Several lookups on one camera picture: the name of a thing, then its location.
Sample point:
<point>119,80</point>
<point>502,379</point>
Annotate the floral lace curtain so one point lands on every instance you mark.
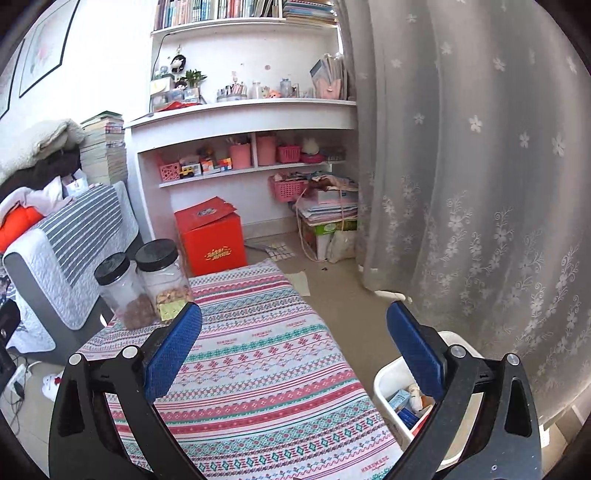
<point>461,161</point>

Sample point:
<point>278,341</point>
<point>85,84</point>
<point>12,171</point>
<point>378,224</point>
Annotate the patterned tablecloth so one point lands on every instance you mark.
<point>258,369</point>

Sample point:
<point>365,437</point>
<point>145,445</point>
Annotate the pale paper sheet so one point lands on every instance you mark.
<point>300,281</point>

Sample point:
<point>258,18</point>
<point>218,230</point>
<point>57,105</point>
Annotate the checkered cloth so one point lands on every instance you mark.
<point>279,251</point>

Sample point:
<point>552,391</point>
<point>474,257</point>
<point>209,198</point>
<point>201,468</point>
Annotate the red cardboard box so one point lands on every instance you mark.
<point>212,244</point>

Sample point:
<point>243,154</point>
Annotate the bundled stack of papers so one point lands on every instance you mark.
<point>330,212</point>

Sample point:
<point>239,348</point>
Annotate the stack of books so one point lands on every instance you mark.
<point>104,147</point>

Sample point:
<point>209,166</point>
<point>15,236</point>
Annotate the pink garment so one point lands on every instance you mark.
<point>37,198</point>

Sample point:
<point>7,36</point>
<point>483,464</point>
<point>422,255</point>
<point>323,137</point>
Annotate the orange cushion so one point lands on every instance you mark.
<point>16,226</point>

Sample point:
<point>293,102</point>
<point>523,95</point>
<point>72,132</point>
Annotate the blue carton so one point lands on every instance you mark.
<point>408,417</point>

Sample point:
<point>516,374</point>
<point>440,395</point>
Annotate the dark brown blanket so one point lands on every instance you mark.
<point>46,168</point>

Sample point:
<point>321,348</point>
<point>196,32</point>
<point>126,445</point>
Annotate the white bookshelf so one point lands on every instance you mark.
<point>240,117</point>

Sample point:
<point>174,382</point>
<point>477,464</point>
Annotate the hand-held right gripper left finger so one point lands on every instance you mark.
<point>171,350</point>

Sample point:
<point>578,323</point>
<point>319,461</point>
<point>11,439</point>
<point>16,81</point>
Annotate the large pink basket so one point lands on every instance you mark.
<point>286,189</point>

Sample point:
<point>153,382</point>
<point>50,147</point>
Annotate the beige fleece blanket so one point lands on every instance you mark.
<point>41,138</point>

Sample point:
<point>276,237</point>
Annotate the row of shelved books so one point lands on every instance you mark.
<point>207,9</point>

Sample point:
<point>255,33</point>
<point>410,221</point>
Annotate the jar with brown contents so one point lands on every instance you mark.
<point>122,295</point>

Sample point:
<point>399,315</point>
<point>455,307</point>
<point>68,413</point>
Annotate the grey sofa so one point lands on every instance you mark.
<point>37,286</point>

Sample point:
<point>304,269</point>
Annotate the small doll figure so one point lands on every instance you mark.
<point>178,63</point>

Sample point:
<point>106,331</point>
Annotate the yellow toy car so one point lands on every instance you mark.
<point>187,171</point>

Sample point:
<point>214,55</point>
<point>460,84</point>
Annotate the pink cup container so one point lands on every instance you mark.
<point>266,150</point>
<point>240,154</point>

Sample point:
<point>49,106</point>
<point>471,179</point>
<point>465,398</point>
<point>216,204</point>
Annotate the white trash bin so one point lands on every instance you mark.
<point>392,374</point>

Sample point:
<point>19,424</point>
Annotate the upright paper folders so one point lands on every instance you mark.
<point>330,76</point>

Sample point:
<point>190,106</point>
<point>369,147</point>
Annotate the pink lattice box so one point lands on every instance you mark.
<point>169,171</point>

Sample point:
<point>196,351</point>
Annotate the pen holder with pens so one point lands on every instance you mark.
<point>231,92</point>

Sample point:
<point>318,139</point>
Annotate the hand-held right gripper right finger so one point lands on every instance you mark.
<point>415,350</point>

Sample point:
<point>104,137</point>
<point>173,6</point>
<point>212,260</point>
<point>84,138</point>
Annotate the framed wall picture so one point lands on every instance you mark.
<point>7,87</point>
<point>44,41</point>

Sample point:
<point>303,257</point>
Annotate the striped quilted sofa cover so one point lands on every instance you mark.
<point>78,240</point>

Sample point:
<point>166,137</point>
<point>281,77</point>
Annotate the jar with pale snacks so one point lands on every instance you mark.
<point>161,277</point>

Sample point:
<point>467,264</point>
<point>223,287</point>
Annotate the white power strip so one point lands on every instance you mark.
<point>18,376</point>

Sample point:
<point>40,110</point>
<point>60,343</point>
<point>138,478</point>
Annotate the small green plant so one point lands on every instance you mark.
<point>194,76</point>

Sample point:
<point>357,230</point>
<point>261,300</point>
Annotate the small pink basket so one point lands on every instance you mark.
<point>288,153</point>

